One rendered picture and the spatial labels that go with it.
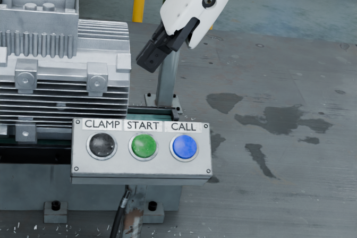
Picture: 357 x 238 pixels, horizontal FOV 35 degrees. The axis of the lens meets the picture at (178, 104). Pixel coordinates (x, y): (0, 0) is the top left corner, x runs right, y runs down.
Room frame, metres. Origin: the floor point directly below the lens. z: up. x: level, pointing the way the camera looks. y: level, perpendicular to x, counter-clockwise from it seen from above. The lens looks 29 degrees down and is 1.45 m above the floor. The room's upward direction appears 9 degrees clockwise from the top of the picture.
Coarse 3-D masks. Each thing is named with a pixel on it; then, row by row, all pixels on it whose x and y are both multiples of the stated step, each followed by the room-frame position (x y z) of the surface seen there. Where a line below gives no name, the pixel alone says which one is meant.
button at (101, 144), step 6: (102, 132) 0.57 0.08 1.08; (96, 138) 0.56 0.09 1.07; (102, 138) 0.57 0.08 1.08; (108, 138) 0.57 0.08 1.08; (90, 144) 0.56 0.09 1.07; (96, 144) 0.56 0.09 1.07; (102, 144) 0.56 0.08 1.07; (108, 144) 0.56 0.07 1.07; (114, 144) 0.57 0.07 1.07; (90, 150) 0.56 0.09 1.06; (96, 150) 0.55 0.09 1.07; (102, 150) 0.55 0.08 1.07; (108, 150) 0.56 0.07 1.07; (102, 156) 0.55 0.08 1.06
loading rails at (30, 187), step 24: (144, 120) 0.88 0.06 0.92; (168, 120) 0.89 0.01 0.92; (0, 144) 0.73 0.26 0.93; (24, 144) 0.74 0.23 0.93; (48, 144) 0.75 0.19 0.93; (0, 168) 0.72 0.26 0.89; (24, 168) 0.73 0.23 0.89; (48, 168) 0.74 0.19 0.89; (0, 192) 0.72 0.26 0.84; (24, 192) 0.73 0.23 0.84; (48, 192) 0.74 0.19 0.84; (72, 192) 0.75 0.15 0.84; (96, 192) 0.76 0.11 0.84; (120, 192) 0.76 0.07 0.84; (168, 192) 0.78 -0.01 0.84; (48, 216) 0.71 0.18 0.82; (144, 216) 0.74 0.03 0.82
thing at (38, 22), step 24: (0, 0) 0.81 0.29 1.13; (24, 0) 0.84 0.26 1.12; (48, 0) 0.85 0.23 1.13; (72, 0) 0.84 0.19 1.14; (0, 24) 0.74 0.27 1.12; (24, 24) 0.75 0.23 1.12; (48, 24) 0.76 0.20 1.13; (72, 24) 0.77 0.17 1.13; (24, 48) 0.75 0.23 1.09; (48, 48) 0.76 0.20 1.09; (72, 48) 0.76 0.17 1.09
